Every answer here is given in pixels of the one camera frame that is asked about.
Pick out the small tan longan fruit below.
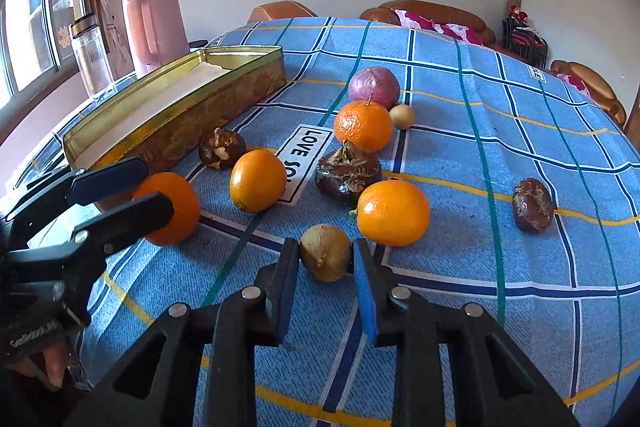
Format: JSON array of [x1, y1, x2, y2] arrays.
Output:
[[390, 104, 416, 130]]

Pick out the purple passion fruit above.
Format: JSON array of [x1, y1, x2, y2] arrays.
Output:
[[347, 66, 400, 109]]

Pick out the person's left hand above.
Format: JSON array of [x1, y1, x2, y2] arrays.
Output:
[[12, 339, 73, 389]]

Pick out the large front orange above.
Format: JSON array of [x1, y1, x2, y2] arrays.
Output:
[[134, 172, 201, 246]]

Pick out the gold rectangular tin box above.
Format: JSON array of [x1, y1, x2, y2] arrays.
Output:
[[63, 46, 285, 173]]

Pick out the dark water chestnut left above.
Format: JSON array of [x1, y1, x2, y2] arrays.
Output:
[[198, 127, 247, 170]]

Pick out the smooth orange kumquat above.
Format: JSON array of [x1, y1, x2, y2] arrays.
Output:
[[229, 148, 286, 213]]

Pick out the clear glass water bottle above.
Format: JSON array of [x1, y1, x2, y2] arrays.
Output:
[[70, 13, 114, 100]]

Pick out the small far orange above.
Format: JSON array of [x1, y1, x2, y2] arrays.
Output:
[[355, 179, 431, 247]]

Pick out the blue plaid tablecloth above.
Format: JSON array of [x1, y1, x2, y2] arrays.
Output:
[[1, 17, 639, 426]]

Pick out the dark round stool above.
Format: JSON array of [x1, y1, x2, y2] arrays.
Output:
[[189, 39, 207, 50]]

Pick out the pink electric kettle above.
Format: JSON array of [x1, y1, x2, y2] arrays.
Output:
[[122, 0, 190, 78]]

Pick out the orange tangerine with stem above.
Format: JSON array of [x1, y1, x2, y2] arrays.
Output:
[[333, 101, 394, 153]]

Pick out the brown leather armchair near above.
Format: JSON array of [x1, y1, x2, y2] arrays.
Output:
[[247, 0, 317, 24]]

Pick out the brown leather armchair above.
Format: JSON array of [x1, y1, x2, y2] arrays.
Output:
[[551, 60, 627, 129], [247, 0, 317, 24]]

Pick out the floral pillow on armchair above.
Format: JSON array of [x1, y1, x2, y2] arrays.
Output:
[[554, 72, 592, 98]]

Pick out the brown leather armchair far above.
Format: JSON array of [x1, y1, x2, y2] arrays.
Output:
[[551, 60, 627, 129]]

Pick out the white floral pillow right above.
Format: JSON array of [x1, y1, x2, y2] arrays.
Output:
[[432, 22, 483, 46]]

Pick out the white floral pillow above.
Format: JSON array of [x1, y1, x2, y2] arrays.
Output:
[[432, 22, 483, 46], [395, 10, 439, 32]]

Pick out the stacked dark chairs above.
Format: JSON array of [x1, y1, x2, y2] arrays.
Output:
[[502, 15, 549, 68]]

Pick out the brown leather three-seat sofa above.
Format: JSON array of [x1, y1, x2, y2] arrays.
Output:
[[360, 0, 523, 62]]

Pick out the white floral pillow left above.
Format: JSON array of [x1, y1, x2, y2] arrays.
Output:
[[395, 10, 439, 32]]

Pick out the window with frame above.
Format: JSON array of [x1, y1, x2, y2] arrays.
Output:
[[1, 0, 93, 106]]

